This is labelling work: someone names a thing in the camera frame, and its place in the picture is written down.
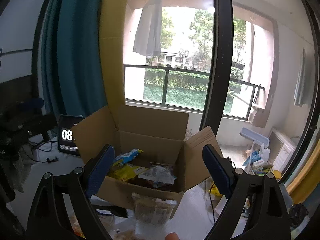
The teal curtain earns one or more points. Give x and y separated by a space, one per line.
71 74

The black balcony railing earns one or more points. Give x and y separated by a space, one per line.
187 89

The white desk lamp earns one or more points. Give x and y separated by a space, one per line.
256 138

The yellow plastic bag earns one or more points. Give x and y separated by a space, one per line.
213 190

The hanging white shirt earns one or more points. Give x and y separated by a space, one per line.
148 35

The yellow snack bag in box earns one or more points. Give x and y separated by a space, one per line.
126 172

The silver foil snack bag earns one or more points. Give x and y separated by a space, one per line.
159 176

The black sliding door frame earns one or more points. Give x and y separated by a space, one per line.
221 64

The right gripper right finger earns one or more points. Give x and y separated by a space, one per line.
268 217

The blue yellow snack bag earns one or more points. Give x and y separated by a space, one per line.
125 158

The tablet showing clock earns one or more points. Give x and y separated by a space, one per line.
65 137

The clear wrapped cracker pack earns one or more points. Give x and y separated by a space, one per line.
155 211

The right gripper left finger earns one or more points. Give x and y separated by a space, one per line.
48 217

